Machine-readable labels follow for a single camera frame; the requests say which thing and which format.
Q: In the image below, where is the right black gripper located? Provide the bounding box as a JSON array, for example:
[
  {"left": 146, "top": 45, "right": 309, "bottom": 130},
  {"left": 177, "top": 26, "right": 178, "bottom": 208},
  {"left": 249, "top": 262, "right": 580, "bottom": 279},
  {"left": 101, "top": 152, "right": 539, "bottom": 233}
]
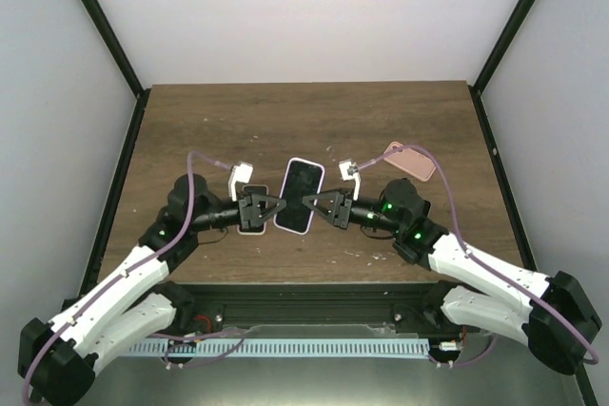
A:
[{"left": 303, "top": 189, "right": 403, "bottom": 235}]

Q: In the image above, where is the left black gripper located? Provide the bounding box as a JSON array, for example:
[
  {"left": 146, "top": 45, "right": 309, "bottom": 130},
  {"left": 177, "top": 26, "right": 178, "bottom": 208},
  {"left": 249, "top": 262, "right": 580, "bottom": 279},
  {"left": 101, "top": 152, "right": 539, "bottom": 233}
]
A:
[{"left": 192, "top": 190, "right": 287, "bottom": 234}]

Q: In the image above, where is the beige phone case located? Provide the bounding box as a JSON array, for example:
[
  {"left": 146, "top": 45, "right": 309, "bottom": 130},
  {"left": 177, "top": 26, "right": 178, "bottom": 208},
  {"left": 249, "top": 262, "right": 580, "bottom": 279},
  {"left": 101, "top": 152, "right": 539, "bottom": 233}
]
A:
[{"left": 238, "top": 184, "right": 268, "bottom": 235}]

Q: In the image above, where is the teal-edged black phone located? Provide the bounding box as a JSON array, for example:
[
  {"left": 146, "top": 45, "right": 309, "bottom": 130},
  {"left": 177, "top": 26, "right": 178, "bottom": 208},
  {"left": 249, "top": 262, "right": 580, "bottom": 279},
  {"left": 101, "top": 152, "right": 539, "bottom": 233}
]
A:
[{"left": 239, "top": 184, "right": 268, "bottom": 235}]

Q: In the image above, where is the lavender phone case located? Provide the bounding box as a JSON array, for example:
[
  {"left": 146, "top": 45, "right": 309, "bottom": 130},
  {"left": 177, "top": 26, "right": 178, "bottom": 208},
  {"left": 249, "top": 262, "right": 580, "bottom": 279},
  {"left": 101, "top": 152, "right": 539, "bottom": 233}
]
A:
[{"left": 272, "top": 157, "right": 326, "bottom": 236}]

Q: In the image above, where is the pink phone case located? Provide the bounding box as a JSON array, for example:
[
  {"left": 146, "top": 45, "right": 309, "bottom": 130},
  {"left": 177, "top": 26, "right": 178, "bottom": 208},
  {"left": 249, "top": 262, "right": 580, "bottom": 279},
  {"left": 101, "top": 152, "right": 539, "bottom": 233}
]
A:
[{"left": 383, "top": 148, "right": 436, "bottom": 183}]

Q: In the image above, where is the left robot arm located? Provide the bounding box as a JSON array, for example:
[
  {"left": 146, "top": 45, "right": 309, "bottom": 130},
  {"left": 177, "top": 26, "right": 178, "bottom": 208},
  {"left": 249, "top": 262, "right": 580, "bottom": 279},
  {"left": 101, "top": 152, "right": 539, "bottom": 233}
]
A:
[{"left": 17, "top": 173, "right": 286, "bottom": 405}]

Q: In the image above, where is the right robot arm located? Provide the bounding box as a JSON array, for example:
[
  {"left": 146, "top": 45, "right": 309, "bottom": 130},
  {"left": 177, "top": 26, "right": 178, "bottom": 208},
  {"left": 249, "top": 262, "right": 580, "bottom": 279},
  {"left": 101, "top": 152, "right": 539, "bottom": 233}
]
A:
[{"left": 302, "top": 179, "right": 602, "bottom": 375}]

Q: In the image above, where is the metal sheet plate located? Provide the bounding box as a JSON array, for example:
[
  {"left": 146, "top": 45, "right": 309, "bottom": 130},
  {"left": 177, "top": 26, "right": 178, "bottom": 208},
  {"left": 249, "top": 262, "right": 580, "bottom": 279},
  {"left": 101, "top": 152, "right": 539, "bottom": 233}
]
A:
[{"left": 82, "top": 338, "right": 584, "bottom": 405}]

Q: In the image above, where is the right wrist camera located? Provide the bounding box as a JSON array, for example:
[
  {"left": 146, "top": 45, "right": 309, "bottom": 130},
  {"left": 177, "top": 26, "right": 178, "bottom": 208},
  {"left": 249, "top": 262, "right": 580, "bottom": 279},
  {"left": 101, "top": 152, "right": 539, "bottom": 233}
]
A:
[{"left": 339, "top": 159, "right": 362, "bottom": 201}]

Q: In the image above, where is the light blue slotted cable duct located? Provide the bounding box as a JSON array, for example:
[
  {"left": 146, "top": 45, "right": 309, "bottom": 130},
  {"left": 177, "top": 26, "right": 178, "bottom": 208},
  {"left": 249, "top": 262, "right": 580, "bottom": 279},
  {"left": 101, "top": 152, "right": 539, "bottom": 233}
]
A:
[{"left": 123, "top": 338, "right": 430, "bottom": 358}]

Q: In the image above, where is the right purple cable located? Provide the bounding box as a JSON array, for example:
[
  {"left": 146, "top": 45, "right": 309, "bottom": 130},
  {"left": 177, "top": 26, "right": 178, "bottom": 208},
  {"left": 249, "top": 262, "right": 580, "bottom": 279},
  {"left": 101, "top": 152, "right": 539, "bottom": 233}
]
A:
[{"left": 356, "top": 144, "right": 600, "bottom": 369}]

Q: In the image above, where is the purple cable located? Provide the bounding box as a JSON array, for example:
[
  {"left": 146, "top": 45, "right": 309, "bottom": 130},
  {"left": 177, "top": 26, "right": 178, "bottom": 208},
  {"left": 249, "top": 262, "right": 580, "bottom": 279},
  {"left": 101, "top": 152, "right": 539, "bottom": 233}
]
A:
[
  {"left": 356, "top": 144, "right": 600, "bottom": 369},
  {"left": 22, "top": 151, "right": 251, "bottom": 405}
]

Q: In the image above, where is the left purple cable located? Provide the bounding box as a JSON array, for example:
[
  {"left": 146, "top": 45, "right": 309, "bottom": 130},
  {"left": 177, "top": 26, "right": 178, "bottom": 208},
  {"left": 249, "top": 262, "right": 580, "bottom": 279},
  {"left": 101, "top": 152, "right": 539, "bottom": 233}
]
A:
[{"left": 22, "top": 151, "right": 251, "bottom": 405}]

